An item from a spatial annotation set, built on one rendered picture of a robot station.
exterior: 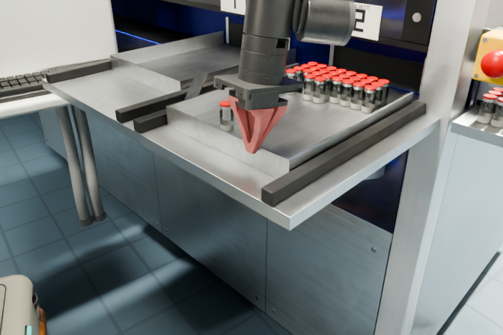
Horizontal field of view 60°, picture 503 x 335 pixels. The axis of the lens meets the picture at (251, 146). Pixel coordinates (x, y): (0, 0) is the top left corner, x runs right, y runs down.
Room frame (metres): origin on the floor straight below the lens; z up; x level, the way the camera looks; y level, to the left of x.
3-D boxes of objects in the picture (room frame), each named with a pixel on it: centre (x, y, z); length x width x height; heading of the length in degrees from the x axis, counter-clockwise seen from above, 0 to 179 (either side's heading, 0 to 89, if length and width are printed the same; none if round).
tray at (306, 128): (0.69, -0.07, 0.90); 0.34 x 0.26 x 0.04; 136
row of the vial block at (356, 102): (0.77, -0.15, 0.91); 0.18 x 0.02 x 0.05; 46
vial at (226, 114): (0.64, 0.04, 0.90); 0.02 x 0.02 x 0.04
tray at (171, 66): (0.99, 0.11, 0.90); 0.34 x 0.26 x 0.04; 135
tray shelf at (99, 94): (0.82, 0.03, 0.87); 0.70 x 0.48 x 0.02; 45
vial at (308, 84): (0.78, -0.11, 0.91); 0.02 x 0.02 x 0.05
